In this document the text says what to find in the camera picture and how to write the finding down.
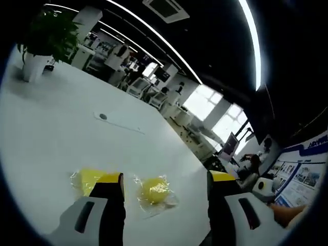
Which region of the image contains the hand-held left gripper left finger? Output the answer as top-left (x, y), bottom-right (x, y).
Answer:
top-left (46, 172), bottom-right (127, 246)

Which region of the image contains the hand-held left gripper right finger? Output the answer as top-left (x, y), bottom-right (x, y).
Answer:
top-left (206, 170), bottom-right (280, 246)

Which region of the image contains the rectangular yellow silicone block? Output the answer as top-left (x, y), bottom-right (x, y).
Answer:
top-left (69, 168), bottom-right (121, 201)

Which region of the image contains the round yellow silicone block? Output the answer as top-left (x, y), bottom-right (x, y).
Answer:
top-left (132, 174), bottom-right (180, 214)

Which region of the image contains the person's right hand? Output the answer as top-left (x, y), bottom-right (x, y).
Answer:
top-left (270, 203), bottom-right (310, 229)

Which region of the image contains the standing display screen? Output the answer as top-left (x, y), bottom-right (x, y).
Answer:
top-left (219, 131), bottom-right (239, 161)

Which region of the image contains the ceiling light strip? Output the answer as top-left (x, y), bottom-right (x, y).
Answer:
top-left (237, 0), bottom-right (262, 92)
top-left (104, 0), bottom-right (203, 85)

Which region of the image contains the green potted plant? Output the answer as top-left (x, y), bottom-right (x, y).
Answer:
top-left (15, 7), bottom-right (83, 83)

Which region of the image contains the ceiling air conditioner vent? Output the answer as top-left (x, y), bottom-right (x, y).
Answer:
top-left (141, 0), bottom-right (191, 24)

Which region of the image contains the wall poster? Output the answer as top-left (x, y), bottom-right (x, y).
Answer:
top-left (273, 134), bottom-right (328, 213)

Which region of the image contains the table cable port cover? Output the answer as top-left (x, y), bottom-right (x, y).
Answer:
top-left (93, 111), bottom-right (146, 135)

